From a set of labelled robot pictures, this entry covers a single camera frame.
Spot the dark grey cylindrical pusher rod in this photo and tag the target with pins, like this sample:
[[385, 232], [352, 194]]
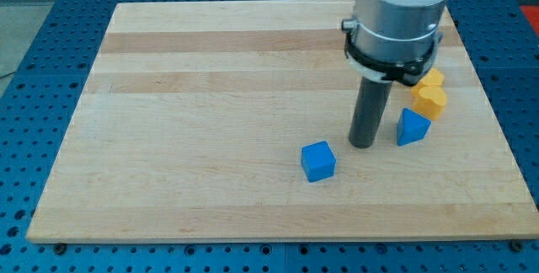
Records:
[[369, 108]]

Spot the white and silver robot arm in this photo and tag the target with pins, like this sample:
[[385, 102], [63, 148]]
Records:
[[393, 40]]

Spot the yellow heart-shaped block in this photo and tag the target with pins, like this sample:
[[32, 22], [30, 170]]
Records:
[[430, 102]]

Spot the yellow hexagonal block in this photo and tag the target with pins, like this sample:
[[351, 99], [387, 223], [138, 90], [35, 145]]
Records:
[[434, 77]]

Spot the blue triangular prism block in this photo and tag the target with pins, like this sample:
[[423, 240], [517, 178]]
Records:
[[411, 127]]

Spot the light wooden board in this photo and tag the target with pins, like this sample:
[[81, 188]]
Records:
[[192, 120]]

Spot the blue cube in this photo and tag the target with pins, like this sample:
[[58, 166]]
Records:
[[318, 161]]

